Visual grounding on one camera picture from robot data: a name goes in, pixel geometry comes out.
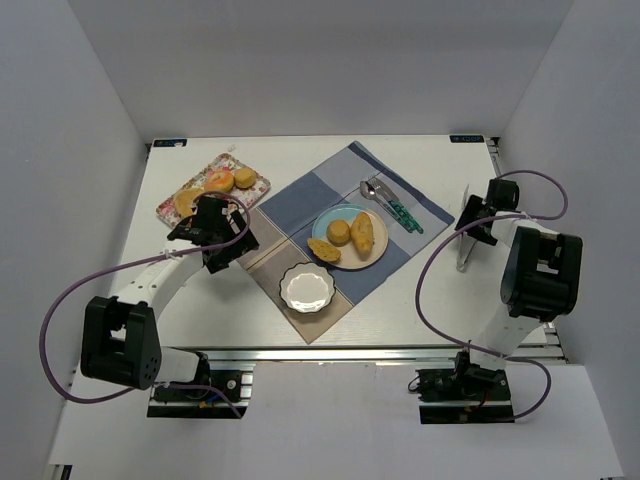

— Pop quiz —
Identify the dark brown muffin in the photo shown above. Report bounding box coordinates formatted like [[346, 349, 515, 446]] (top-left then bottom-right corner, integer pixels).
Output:
[[307, 238, 341, 263]]

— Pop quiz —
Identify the long twisted bread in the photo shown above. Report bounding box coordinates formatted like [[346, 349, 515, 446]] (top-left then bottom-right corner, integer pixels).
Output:
[[350, 212, 374, 259]]

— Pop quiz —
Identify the round golden bun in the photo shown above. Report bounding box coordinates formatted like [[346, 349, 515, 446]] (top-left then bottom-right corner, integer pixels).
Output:
[[326, 219, 351, 246]]

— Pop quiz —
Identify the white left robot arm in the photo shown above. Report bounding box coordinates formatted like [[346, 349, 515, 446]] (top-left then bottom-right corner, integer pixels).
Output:
[[80, 194, 259, 390]]

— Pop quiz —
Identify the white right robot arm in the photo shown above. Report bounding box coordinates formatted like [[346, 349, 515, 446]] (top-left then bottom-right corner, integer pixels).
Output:
[[455, 179, 584, 378]]

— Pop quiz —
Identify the floral serving tray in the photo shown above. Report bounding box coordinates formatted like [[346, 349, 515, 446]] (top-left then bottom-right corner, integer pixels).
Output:
[[155, 153, 271, 227]]

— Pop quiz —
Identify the plain glazed donut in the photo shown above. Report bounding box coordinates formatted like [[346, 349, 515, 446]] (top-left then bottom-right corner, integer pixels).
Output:
[[173, 188, 204, 219]]

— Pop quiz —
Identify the blue label right corner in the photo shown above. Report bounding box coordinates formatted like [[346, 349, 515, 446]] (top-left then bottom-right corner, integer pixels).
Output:
[[449, 134, 485, 144]]

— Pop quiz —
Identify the blue label corner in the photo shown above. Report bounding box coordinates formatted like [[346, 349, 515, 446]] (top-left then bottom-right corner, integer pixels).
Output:
[[449, 134, 485, 144], [152, 138, 187, 148]]

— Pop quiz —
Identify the pink frosted donut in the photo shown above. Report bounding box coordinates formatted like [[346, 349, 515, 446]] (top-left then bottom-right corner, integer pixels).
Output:
[[203, 170, 235, 193]]

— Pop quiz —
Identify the round bun on tray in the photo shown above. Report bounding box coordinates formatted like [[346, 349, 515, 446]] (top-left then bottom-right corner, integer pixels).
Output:
[[234, 167, 257, 189]]

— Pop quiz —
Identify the white scalloped bowl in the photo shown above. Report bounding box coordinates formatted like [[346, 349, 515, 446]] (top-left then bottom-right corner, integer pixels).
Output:
[[279, 263, 336, 314]]

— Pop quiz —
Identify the patchwork blue grey placemat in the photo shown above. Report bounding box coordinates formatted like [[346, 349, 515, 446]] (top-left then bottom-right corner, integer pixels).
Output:
[[239, 142, 454, 343]]

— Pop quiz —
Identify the blue label left corner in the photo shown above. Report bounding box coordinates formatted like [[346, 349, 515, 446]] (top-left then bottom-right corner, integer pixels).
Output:
[[152, 138, 187, 148]]

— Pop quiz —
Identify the blue and cream plate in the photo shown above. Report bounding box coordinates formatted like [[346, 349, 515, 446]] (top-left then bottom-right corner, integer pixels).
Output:
[[311, 204, 389, 270]]

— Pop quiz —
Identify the metal fork green handle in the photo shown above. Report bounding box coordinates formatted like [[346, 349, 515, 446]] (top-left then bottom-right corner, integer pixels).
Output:
[[367, 177, 424, 234]]

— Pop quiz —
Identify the metal spoon green handle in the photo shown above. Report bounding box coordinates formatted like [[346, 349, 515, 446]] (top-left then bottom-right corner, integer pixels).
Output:
[[360, 181, 414, 233]]

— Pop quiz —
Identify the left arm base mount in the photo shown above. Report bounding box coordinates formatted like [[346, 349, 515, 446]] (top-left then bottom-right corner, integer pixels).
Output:
[[147, 359, 253, 420]]

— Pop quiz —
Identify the aluminium table front rail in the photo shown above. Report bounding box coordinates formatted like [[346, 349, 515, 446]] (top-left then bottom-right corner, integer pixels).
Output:
[[164, 343, 566, 366]]

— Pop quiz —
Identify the aluminium table rail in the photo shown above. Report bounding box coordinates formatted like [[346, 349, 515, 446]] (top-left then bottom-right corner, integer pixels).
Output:
[[164, 343, 566, 366], [489, 142, 564, 348]]

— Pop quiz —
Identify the aluminium table right rail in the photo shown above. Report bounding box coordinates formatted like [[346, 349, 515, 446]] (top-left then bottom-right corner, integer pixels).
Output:
[[489, 142, 564, 348]]

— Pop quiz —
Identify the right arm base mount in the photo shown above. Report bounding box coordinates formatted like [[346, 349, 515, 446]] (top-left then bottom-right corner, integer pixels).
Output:
[[407, 350, 515, 425]]

